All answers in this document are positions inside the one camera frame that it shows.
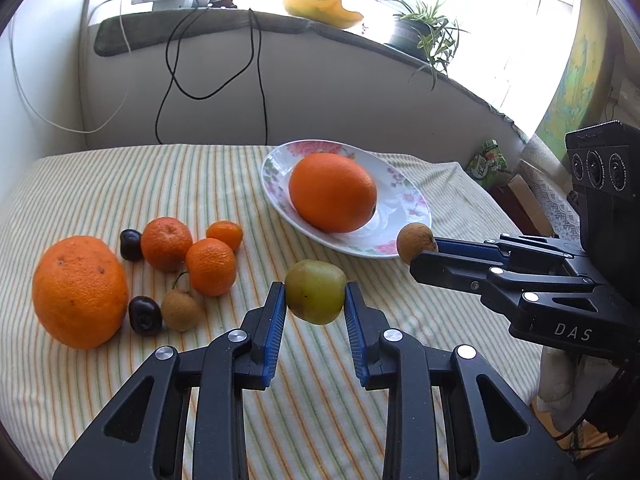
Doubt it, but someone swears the small brown round fruit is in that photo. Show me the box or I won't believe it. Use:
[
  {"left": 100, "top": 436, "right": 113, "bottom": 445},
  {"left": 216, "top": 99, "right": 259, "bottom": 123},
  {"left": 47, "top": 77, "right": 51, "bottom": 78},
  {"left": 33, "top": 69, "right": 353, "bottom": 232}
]
[
  {"left": 161, "top": 271, "right": 205, "bottom": 332},
  {"left": 396, "top": 222, "right": 439, "bottom": 266}
]

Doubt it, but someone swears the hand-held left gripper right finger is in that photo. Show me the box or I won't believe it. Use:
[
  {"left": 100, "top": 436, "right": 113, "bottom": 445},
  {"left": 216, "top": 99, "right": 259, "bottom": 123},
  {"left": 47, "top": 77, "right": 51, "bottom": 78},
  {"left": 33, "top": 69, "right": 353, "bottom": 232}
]
[{"left": 343, "top": 281, "right": 576, "bottom": 480}]

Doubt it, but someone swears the large orange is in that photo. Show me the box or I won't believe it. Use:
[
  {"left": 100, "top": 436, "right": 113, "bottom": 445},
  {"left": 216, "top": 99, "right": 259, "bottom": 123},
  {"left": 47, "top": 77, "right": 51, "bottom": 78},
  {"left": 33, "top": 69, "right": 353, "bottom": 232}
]
[
  {"left": 31, "top": 235, "right": 130, "bottom": 351},
  {"left": 288, "top": 152, "right": 378, "bottom": 234}
]

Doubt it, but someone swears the floral white plate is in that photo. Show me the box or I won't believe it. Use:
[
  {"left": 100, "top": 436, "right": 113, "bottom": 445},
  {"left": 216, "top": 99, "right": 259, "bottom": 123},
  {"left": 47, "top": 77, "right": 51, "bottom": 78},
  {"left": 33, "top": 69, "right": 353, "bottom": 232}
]
[{"left": 261, "top": 140, "right": 433, "bottom": 259}]

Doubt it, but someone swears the white lace cloth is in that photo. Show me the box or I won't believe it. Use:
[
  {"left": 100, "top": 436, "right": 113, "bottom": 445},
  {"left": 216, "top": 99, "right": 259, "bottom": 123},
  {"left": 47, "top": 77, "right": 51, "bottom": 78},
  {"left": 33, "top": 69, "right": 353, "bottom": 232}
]
[{"left": 520, "top": 135, "right": 583, "bottom": 236}]

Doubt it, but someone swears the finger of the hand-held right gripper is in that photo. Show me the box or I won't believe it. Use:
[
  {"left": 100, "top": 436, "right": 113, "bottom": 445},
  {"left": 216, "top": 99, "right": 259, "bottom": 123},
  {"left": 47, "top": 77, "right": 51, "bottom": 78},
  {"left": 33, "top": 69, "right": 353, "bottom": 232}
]
[
  {"left": 408, "top": 251, "right": 609, "bottom": 349},
  {"left": 433, "top": 232, "right": 584, "bottom": 271}
]

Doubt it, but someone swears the small mandarin orange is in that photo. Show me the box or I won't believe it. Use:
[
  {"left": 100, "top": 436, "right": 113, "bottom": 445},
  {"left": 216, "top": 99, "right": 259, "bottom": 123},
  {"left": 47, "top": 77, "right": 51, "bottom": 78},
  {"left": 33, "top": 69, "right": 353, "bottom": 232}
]
[{"left": 206, "top": 220, "right": 244, "bottom": 252}]

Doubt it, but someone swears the green round fruit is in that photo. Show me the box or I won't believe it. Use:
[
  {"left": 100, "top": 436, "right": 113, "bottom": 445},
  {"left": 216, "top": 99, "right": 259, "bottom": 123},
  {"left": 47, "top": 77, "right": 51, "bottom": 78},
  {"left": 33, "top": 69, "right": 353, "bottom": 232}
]
[{"left": 285, "top": 259, "right": 347, "bottom": 325}]

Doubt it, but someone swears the green snack packet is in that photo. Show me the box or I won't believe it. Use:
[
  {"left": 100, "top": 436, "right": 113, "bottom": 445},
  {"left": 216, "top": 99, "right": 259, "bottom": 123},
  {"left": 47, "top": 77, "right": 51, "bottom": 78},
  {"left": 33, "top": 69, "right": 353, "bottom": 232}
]
[{"left": 467, "top": 140, "right": 508, "bottom": 178}]

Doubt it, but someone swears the striped tablecloth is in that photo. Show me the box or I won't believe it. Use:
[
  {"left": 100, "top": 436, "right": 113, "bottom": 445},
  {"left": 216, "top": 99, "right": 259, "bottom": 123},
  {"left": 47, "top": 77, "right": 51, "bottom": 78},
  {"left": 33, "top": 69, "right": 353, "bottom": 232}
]
[{"left": 0, "top": 142, "right": 556, "bottom": 480}]

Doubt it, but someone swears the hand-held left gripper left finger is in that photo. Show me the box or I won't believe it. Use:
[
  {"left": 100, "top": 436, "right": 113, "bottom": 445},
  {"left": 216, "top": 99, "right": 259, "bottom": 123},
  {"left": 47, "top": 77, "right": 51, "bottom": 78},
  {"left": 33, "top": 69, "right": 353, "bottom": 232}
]
[{"left": 52, "top": 281, "right": 287, "bottom": 480}]

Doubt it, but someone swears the cardboard box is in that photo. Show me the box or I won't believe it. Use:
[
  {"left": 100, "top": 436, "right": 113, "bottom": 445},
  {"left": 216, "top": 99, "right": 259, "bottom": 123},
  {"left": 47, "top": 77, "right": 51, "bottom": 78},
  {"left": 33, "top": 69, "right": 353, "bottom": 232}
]
[{"left": 492, "top": 175, "right": 553, "bottom": 238}]

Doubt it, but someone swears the black cable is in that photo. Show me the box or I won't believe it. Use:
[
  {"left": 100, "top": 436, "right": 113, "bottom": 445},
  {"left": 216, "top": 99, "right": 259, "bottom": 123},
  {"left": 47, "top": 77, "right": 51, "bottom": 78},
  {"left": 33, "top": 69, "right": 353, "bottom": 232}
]
[
  {"left": 155, "top": 0, "right": 258, "bottom": 146},
  {"left": 247, "top": 7, "right": 269, "bottom": 147}
]

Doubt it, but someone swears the yellow bowl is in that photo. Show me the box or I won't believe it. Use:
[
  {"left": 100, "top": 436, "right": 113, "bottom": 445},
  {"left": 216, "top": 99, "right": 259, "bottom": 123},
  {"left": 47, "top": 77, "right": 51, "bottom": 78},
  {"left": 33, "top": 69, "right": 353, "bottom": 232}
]
[{"left": 282, "top": 0, "right": 363, "bottom": 29}]

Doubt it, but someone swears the potted spider plant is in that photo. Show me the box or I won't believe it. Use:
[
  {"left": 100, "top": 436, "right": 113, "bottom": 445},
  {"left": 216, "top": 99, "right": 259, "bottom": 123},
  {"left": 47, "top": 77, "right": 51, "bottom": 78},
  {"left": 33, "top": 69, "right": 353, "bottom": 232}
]
[{"left": 372, "top": 0, "right": 468, "bottom": 91}]

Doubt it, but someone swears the white cable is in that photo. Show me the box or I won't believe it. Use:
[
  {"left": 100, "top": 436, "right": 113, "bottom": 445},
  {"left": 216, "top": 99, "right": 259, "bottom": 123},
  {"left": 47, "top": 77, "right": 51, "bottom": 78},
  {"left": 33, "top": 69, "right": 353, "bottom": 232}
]
[{"left": 9, "top": 0, "right": 136, "bottom": 135}]

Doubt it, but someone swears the dark plum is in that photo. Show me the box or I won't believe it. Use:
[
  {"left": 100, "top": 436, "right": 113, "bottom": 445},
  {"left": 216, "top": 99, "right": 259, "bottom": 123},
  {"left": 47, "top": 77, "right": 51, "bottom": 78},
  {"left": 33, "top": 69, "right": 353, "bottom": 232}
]
[
  {"left": 120, "top": 229, "right": 145, "bottom": 262},
  {"left": 128, "top": 296, "right": 163, "bottom": 334}
]

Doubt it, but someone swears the wall poster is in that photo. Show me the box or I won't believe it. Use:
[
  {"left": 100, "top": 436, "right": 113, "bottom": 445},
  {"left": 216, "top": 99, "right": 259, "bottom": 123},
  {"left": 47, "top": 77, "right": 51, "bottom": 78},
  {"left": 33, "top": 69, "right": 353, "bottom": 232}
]
[{"left": 535, "top": 10, "right": 616, "bottom": 161}]

